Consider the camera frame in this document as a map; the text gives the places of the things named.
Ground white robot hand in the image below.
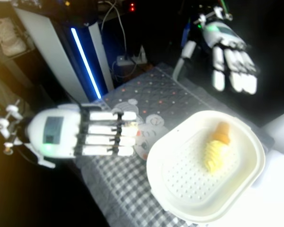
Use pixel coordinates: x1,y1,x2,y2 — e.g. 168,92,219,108
26,103,138,169
172,21,260,95

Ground yellow swirl toy ice cream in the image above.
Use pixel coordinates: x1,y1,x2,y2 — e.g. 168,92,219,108
203,121,231,175

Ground white swirl toy ice cream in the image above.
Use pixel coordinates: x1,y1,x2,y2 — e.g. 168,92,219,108
123,121,139,132

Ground white perforated plastic basin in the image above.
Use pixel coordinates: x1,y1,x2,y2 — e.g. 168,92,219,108
146,110,266,224

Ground blue stick-shaped object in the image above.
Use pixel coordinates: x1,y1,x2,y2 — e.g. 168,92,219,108
181,22,191,45

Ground white tower with blue light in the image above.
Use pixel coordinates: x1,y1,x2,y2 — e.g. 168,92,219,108
14,7,115,107

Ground white plug adapter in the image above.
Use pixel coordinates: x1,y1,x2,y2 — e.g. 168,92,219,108
136,46,147,60

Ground grey quilt with bear print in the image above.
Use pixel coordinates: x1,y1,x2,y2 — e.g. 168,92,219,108
74,62,275,227

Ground black device with red lights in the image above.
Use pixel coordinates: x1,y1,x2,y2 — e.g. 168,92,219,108
122,0,139,14

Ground white power strip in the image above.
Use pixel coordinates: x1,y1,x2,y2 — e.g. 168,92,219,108
115,54,148,67

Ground white shoes on shelf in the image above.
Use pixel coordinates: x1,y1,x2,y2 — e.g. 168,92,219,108
0,17,27,57

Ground white cable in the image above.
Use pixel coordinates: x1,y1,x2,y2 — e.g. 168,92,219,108
100,0,128,60

